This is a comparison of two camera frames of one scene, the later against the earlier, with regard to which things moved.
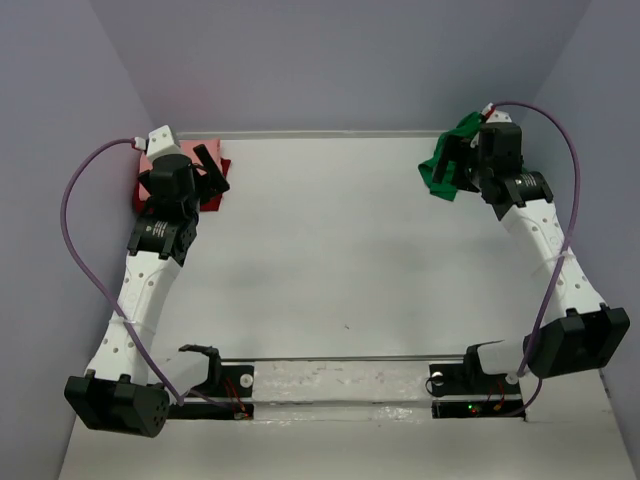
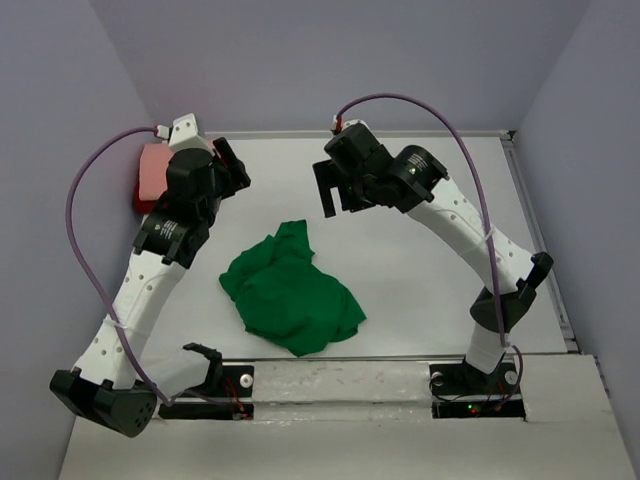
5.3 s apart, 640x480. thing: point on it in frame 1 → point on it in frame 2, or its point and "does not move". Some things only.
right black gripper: (449, 154) → (329, 176)
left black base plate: (236, 381) does not move
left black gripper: (209, 165) → (237, 171)
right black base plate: (461, 380) does not move
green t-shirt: (448, 188) → (280, 293)
